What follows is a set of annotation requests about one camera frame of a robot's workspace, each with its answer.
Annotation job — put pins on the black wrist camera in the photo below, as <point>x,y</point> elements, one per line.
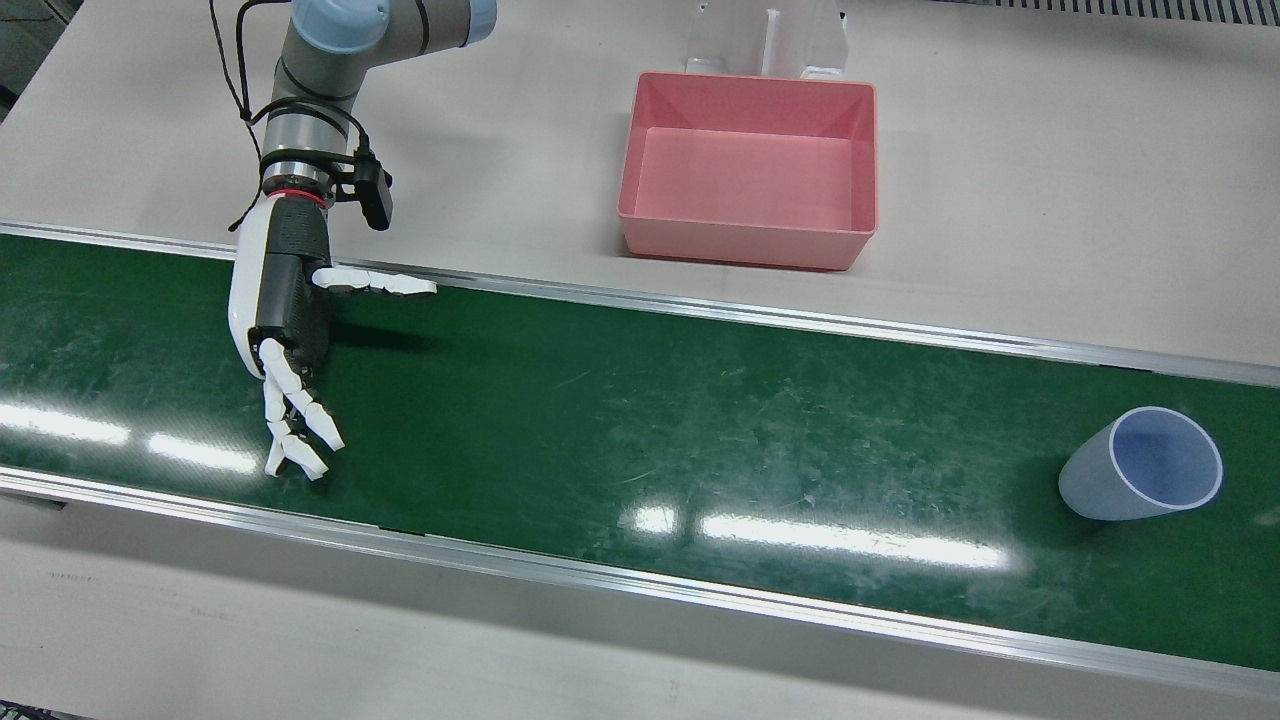
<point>375,195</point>

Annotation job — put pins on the green conveyor belt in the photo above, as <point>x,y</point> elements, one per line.
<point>650,420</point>

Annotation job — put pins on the pink plastic box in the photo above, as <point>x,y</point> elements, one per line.
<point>750,180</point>

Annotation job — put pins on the blue plastic cup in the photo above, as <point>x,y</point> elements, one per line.
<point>1095,480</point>

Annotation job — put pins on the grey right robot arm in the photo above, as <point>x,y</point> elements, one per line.
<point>320,60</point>

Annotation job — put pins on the white camera stand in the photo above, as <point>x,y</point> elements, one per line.
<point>790,35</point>

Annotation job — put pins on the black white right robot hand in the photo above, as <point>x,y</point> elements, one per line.
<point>290,290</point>

